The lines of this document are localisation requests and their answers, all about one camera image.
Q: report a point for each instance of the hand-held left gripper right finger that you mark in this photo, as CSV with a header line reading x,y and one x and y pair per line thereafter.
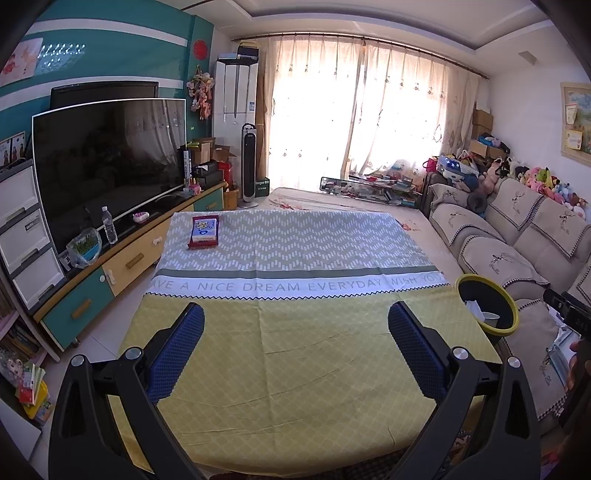
x,y
415,350

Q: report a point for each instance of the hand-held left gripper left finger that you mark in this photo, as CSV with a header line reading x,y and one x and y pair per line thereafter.
x,y
178,350

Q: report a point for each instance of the black bin with yellow rim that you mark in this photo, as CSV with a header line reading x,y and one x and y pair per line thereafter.
x,y
480,293

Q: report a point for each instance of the person's right hand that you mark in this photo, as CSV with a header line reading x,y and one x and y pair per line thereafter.
x,y
581,362

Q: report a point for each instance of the papers on sofa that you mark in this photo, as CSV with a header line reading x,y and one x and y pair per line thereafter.
x,y
561,355

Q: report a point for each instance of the beige sofa with embroidered covers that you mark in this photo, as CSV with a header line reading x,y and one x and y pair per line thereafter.
x,y
498,263

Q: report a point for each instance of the teal yellow television cabinet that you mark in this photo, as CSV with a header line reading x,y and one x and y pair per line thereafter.
x,y
138,258

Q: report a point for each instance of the red flat packet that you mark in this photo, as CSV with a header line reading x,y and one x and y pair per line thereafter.
x,y
203,246

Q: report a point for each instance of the yellow grey patterned tablecloth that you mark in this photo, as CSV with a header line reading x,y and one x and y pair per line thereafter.
x,y
300,346

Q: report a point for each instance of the blue white small box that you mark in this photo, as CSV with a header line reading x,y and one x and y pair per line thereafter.
x,y
204,230

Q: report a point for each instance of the pink white oval item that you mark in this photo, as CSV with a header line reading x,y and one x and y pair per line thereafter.
x,y
141,217

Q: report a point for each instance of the clear bag with green contents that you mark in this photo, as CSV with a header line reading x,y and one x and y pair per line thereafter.
x,y
85,247

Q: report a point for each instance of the clear water bottle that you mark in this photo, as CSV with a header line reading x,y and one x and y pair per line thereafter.
x,y
109,228

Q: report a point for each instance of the pile of plush toys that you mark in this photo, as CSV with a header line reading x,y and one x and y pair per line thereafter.
x,y
540,177

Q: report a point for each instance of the pile of colourful packets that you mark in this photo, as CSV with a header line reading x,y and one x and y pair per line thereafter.
x,y
34,397

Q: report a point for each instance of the yellow basket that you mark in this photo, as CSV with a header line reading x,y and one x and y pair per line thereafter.
x,y
232,198

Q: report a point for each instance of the shelf of books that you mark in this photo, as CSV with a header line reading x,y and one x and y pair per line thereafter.
x,y
16,339

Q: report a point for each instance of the small pink toy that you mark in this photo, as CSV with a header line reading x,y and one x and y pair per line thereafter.
x,y
192,188

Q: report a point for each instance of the cluttered glass coffee table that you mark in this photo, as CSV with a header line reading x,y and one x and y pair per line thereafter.
x,y
369,189

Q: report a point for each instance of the red box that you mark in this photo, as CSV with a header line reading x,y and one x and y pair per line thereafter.
x,y
226,174

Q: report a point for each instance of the green box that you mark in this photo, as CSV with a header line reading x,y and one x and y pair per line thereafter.
x,y
262,188

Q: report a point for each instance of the tall black box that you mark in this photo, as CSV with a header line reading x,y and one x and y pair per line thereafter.
x,y
186,166

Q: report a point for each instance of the blue star print cushion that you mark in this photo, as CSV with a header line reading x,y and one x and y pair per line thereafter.
x,y
455,166

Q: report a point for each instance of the white plastic drawer unit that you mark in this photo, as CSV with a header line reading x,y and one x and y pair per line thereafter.
x,y
23,230

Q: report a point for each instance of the black white tower fan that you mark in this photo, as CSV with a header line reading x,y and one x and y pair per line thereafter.
x,y
249,166

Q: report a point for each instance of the large curved television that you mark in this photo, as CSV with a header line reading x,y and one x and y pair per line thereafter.
x,y
106,166

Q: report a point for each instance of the open cardboard boxes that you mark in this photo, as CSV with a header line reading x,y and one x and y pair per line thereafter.
x,y
205,150

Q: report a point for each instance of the stack of cardboard boxes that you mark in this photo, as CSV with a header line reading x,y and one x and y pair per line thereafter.
x,y
482,129

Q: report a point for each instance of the sheer embroidered curtain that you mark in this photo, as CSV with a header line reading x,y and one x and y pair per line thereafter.
x,y
309,115
415,110

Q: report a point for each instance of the white standing air conditioner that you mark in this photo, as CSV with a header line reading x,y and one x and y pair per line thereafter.
x,y
235,115

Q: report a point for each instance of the standing photo frames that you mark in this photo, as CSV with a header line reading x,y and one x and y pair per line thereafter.
x,y
14,150

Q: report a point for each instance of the hanging artificial flowers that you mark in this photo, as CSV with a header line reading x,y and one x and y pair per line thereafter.
x,y
202,92

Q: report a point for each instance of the dark box with white lid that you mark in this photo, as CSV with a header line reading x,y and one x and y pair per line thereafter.
x,y
247,50

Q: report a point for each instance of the brown curtain rod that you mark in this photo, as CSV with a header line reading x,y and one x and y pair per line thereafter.
x,y
369,41

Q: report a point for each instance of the framed wall picture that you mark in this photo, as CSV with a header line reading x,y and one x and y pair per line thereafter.
x,y
577,120

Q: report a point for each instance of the red round wall ornament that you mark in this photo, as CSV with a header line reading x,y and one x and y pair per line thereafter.
x,y
200,48

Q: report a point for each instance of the pink wall poster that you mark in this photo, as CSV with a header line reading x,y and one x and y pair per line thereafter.
x,y
21,62

